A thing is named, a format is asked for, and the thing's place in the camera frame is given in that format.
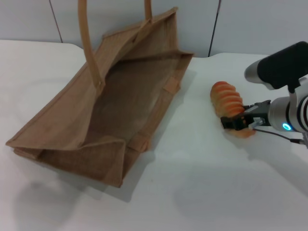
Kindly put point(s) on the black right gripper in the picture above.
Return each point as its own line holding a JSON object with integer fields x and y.
{"x": 258, "y": 113}

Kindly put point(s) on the ridged orange bread loaf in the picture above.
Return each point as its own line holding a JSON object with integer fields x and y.
{"x": 227, "y": 98}

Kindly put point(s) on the brown jute handbag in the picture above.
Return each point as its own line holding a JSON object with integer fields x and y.
{"x": 115, "y": 106}

